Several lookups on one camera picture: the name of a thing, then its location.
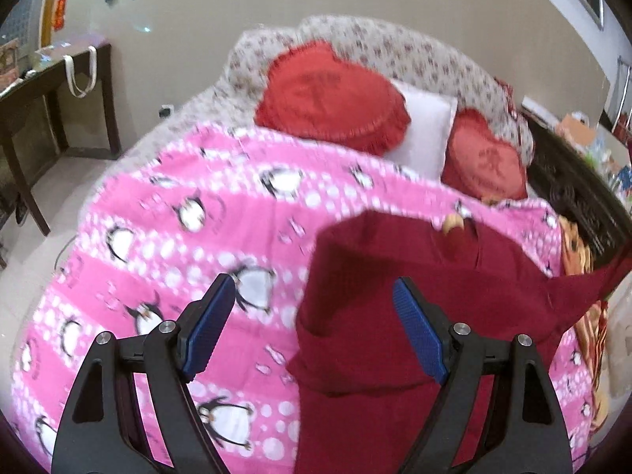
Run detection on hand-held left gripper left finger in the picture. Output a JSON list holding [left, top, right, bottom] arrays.
[[51, 273, 236, 474]]

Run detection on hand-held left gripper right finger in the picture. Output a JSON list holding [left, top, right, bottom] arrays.
[[392, 277, 574, 474]]

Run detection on dark red garment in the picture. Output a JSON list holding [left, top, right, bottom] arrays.
[[285, 210, 632, 474]]

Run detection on pink penguin print blanket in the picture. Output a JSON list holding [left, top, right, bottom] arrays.
[[10, 123, 600, 474]]

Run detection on orange cartoon blanket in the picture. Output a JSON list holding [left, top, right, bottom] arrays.
[[558, 214, 610, 430]]

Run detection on red heart-shaped pillow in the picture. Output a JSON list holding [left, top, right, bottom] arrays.
[[254, 42, 413, 156], [441, 107, 530, 201]]

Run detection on white square pillow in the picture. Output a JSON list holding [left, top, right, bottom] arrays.
[[382, 78, 459, 181]]

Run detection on floral bedspread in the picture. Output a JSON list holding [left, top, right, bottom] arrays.
[[81, 14, 536, 208]]

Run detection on dark wooden table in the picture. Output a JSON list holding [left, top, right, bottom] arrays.
[[0, 42, 122, 270]]

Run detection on grey roller shutter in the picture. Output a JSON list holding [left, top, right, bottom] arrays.
[[0, 0, 50, 60]]

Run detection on white bag straps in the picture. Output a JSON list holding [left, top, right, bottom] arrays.
[[64, 45, 98, 98]]

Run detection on metal chair frame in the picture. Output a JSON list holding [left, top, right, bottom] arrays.
[[612, 56, 632, 129]]

